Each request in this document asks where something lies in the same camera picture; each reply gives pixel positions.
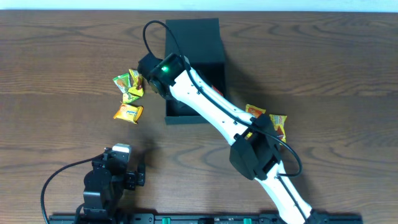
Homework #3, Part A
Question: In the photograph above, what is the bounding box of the green snack packet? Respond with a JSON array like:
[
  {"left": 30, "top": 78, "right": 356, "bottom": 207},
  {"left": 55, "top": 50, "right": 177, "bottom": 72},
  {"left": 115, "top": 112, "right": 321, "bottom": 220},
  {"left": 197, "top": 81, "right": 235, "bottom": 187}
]
[{"left": 113, "top": 72, "right": 140, "bottom": 104}]

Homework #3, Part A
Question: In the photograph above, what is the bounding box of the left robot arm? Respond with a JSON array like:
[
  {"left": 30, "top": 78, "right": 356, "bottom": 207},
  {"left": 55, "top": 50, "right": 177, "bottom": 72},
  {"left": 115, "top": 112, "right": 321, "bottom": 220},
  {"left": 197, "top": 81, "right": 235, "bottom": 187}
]
[{"left": 73, "top": 144, "right": 146, "bottom": 223}]

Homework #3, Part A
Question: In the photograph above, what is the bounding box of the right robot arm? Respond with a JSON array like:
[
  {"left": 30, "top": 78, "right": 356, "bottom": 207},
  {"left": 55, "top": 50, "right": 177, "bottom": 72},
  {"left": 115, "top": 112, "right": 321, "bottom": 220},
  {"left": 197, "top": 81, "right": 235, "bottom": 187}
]
[{"left": 137, "top": 54, "right": 312, "bottom": 223}]

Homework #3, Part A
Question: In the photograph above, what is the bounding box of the dark green open box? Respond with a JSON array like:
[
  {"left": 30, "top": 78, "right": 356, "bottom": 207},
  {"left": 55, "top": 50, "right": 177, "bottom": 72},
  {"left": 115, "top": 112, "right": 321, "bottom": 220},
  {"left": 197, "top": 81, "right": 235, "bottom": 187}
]
[{"left": 164, "top": 17, "right": 228, "bottom": 126}]

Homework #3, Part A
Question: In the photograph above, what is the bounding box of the yellow-green chocolate snack packet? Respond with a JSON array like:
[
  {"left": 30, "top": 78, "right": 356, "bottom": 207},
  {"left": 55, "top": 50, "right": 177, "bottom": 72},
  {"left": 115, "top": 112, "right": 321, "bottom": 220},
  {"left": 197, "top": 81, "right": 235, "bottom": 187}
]
[{"left": 128, "top": 69, "right": 144, "bottom": 97}]

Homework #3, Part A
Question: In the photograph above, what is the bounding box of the yellow Apollo chocolate packet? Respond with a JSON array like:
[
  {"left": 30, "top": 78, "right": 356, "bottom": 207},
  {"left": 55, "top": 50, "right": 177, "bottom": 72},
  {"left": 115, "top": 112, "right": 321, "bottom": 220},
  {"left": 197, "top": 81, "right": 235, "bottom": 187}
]
[{"left": 269, "top": 114, "right": 287, "bottom": 142}]

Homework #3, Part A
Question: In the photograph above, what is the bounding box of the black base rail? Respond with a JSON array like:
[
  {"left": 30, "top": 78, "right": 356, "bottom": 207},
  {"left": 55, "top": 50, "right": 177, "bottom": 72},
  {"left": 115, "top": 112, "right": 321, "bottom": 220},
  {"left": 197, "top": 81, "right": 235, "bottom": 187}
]
[{"left": 48, "top": 212, "right": 364, "bottom": 224}]

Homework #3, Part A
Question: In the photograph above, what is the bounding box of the yellow orange snack packet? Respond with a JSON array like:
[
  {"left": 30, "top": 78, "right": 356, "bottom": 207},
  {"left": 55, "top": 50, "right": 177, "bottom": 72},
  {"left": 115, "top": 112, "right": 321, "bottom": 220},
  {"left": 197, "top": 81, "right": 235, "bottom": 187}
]
[{"left": 244, "top": 103, "right": 267, "bottom": 140}]

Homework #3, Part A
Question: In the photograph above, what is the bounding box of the orange biscuit packet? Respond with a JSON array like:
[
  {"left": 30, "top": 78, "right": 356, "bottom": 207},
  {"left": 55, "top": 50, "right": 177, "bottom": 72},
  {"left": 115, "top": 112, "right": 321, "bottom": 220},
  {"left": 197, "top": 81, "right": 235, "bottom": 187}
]
[{"left": 113, "top": 103, "right": 144, "bottom": 124}]

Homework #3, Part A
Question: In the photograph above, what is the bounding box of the red chips can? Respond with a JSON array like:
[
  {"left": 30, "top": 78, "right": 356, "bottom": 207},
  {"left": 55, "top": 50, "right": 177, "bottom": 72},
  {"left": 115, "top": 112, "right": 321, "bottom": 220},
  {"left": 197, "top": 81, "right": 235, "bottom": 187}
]
[{"left": 211, "top": 85, "right": 224, "bottom": 97}]

